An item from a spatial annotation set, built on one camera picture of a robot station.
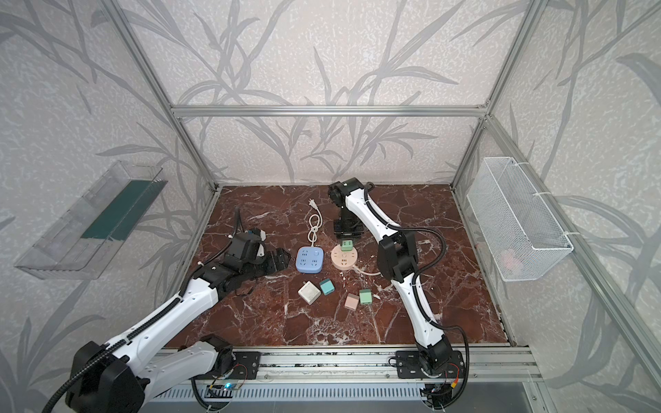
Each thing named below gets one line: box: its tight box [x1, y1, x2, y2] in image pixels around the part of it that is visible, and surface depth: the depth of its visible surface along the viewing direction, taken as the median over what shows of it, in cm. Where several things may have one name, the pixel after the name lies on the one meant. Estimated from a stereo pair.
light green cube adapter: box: [359, 289, 373, 305], surface depth 87 cm
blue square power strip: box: [295, 246, 325, 275], surface depth 96 cm
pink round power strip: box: [330, 244, 359, 270], surface depth 96 cm
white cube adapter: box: [297, 280, 322, 306], surface depth 88 cm
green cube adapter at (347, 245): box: [340, 239, 354, 252], surface depth 93 cm
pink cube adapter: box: [344, 292, 360, 311], surface depth 86 cm
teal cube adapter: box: [320, 278, 335, 296], surface depth 89 cm
